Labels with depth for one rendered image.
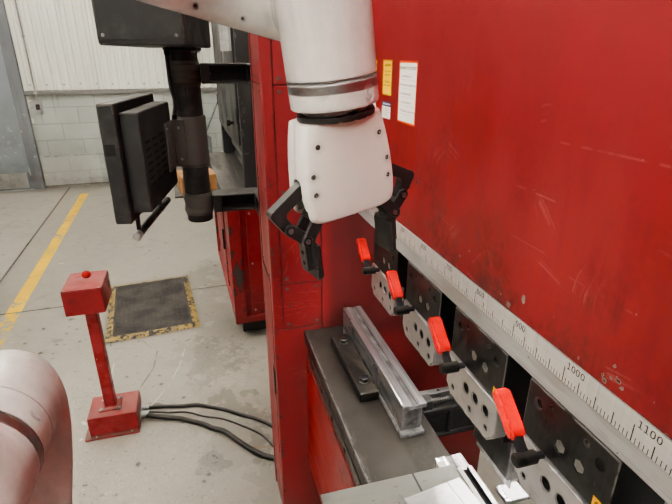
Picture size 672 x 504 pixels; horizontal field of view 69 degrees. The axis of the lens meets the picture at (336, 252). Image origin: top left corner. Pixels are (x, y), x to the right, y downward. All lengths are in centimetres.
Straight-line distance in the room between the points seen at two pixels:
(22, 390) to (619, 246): 62
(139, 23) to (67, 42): 616
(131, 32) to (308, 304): 94
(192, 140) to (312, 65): 154
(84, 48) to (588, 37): 732
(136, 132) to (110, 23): 29
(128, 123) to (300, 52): 119
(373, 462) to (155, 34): 124
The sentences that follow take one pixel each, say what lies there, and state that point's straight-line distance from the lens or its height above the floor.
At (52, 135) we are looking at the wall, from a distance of 785.
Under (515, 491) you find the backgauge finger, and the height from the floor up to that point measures 100.
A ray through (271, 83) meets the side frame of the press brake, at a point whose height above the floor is 166.
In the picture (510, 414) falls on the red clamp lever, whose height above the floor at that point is 130.
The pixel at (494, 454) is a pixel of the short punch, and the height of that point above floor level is 112.
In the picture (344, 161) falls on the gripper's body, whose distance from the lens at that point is 47.
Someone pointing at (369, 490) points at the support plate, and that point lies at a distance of 98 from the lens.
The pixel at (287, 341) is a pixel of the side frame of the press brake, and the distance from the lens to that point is 166.
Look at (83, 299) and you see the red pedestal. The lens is 237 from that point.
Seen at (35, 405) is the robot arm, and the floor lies 139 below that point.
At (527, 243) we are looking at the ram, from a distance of 66.
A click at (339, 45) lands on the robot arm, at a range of 44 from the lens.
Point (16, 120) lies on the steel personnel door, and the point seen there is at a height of 93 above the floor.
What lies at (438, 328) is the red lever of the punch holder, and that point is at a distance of 84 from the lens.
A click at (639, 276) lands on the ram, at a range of 54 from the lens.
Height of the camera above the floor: 173
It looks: 22 degrees down
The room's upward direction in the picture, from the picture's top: straight up
